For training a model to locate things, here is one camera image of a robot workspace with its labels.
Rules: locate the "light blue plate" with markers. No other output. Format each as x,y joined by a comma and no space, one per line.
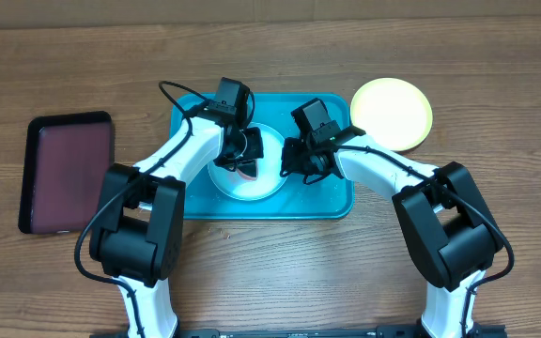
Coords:
268,180

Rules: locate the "yellow-green plate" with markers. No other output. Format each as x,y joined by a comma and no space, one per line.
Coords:
395,113

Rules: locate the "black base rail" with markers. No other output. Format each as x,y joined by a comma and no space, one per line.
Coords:
294,333

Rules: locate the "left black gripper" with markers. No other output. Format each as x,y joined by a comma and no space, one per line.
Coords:
254,151

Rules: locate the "black tray with maroon inside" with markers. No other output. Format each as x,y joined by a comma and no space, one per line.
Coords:
66,157

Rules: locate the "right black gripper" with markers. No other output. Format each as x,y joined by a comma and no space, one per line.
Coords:
291,166

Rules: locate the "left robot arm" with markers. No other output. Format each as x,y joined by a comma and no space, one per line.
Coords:
133,241

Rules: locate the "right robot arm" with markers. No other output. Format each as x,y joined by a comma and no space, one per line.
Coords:
450,233

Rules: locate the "green and red sponge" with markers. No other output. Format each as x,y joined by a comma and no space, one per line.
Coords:
247,170

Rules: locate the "teal plastic tray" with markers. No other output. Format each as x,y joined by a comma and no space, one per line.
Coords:
330,198

